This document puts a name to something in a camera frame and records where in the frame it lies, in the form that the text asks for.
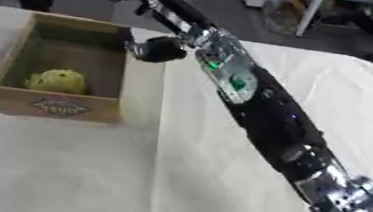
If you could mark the tan cardboard box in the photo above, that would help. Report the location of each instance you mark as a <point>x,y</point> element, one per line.
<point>62,68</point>

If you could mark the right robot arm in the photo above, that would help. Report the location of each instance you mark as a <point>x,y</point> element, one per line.
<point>266,110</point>

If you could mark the yellow soft toy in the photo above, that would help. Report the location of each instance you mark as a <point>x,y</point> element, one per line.
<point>58,81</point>

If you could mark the white pole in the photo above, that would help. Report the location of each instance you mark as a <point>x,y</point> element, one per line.
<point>310,12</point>

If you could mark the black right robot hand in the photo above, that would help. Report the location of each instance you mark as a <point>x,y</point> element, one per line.
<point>171,15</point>

